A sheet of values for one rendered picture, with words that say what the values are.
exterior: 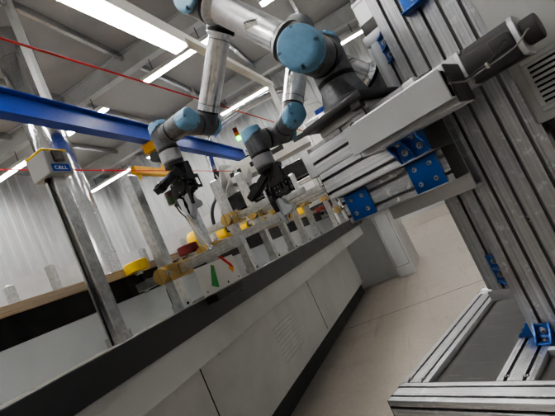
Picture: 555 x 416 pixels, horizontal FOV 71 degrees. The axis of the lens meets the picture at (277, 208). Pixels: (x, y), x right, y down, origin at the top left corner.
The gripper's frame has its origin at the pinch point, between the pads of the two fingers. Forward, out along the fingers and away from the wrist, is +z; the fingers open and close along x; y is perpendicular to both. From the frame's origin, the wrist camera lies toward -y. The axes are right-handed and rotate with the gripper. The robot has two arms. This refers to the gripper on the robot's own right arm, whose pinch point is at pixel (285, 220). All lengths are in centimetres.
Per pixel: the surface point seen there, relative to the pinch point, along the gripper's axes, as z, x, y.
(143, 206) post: -21.7, -30.1, -29.4
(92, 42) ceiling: -409, 359, -320
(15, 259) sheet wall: -200, 430, -787
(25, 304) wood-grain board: -6, -61, -50
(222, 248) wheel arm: 0.6, -26.6, -11.2
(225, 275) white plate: 8.7, -4.4, -28.7
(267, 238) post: 2, 44, -30
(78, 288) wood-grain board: -6, -45, -50
